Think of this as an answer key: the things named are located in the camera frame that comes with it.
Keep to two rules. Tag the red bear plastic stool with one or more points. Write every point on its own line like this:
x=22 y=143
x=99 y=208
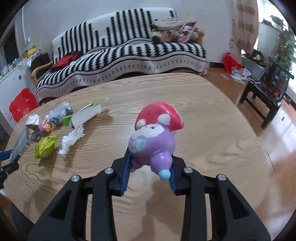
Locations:
x=23 y=103

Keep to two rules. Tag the small pink doll toy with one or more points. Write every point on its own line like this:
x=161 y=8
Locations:
x=46 y=126

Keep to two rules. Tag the red bag on floor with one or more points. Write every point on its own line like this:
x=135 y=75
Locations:
x=230 y=63

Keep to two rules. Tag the purple mushroom toy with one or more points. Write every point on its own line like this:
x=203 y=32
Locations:
x=153 y=142

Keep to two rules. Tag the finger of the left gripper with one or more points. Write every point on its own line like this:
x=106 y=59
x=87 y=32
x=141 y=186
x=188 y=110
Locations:
x=9 y=168
x=5 y=155

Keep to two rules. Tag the green white wrapper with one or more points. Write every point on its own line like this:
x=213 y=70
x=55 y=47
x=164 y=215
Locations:
x=83 y=115

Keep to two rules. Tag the white paper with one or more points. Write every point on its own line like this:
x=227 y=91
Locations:
x=33 y=122

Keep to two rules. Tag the red cloth on sofa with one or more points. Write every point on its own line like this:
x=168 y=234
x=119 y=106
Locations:
x=66 y=60

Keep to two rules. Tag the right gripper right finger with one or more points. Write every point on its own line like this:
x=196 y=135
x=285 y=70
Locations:
x=232 y=217

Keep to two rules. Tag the silver foil packet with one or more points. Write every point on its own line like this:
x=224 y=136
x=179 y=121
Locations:
x=21 y=145

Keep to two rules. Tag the plush toys on sofa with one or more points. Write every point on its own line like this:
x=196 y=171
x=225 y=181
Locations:
x=173 y=30

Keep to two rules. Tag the white cabinet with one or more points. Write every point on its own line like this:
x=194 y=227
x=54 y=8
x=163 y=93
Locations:
x=11 y=85

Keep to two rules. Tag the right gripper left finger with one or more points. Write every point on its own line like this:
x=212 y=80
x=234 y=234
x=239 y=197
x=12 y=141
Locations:
x=65 y=217

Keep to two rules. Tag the blue silver foil wrapper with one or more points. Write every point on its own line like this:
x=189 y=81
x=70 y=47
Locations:
x=37 y=135

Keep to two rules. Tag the dark wooden chair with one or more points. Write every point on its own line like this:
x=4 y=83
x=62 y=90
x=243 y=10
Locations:
x=270 y=88

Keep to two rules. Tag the yellow green snack bag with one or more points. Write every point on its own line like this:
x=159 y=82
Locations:
x=45 y=147

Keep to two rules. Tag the clear plastic bag ball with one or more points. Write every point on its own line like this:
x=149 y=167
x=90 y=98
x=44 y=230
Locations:
x=55 y=116

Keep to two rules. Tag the black white striped sofa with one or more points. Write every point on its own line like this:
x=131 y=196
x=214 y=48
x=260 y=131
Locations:
x=114 y=45

